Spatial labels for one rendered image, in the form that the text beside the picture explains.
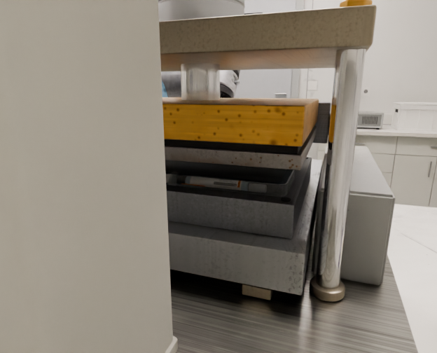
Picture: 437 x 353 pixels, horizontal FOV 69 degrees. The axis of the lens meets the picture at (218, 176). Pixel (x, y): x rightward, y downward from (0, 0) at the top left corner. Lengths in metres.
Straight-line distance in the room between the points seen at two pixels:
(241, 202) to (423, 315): 0.42
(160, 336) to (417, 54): 3.45
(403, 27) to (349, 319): 3.37
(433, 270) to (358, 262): 0.47
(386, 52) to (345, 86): 3.28
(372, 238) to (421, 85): 3.30
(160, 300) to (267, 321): 0.08
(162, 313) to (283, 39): 0.16
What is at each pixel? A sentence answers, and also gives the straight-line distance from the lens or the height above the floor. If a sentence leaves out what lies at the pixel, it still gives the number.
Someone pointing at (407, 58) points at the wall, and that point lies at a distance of 3.51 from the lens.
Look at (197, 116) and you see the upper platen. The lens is 0.22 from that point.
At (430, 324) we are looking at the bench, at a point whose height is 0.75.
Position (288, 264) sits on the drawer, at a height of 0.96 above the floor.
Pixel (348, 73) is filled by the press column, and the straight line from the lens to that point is 0.20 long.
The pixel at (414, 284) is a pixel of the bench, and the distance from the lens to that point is 0.66.
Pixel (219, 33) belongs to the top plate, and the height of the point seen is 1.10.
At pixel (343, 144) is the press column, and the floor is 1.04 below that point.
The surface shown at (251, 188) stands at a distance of 0.23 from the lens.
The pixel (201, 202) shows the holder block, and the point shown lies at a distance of 0.23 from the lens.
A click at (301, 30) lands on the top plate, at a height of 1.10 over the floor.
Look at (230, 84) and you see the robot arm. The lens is 0.69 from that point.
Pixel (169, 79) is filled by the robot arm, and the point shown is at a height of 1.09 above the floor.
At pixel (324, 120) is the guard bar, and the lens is 0.37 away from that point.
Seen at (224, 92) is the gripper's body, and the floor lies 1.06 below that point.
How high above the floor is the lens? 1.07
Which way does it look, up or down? 15 degrees down
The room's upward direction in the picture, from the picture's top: straight up
